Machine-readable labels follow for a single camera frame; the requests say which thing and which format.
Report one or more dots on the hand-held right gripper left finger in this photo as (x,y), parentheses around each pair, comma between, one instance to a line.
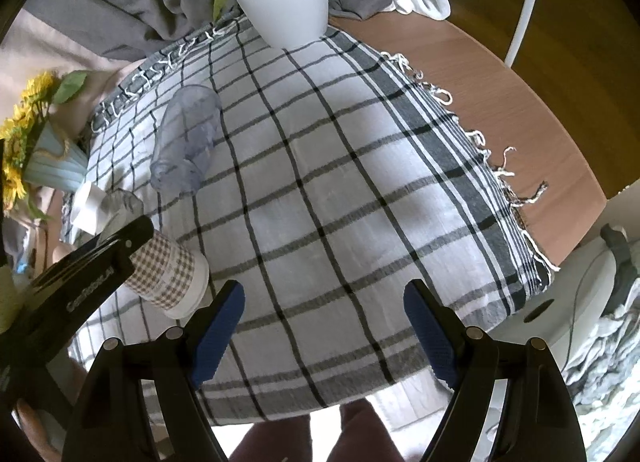
(220,332)

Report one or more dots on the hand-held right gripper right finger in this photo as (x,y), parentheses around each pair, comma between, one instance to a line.
(429,337)

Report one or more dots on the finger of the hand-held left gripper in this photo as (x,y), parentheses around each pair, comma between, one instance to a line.
(131,237)

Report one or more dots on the brown checked paper cup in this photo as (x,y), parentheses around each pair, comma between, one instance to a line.
(167,274)

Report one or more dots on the small white cup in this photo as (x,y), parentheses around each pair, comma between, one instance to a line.
(90,204)

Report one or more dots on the clear plastic cup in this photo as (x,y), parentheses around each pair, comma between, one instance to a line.
(186,138)

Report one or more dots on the light blue ribbed vase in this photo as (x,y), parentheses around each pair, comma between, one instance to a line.
(55,164)

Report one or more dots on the person's right leg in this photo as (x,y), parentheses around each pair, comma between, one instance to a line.
(365,429)

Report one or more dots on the person's leg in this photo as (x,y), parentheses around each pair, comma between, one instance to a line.
(365,429)
(272,437)

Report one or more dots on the person's left leg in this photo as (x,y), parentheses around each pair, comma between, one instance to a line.
(272,437)

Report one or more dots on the yellow sunflower bouquet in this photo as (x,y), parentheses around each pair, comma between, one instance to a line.
(22,142)

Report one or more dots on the white round stool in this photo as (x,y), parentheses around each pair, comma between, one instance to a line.
(575,302)

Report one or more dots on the checked tablecloth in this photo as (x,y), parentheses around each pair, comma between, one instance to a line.
(325,202)

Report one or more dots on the crumpled pale cloth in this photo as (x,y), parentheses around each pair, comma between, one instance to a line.
(602,367)

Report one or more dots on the beige cloth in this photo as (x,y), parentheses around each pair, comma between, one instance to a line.
(55,62)

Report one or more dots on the dark grey tool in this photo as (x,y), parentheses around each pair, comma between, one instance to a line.
(619,247)

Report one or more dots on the white curved tube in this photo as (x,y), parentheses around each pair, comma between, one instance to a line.
(525,2)

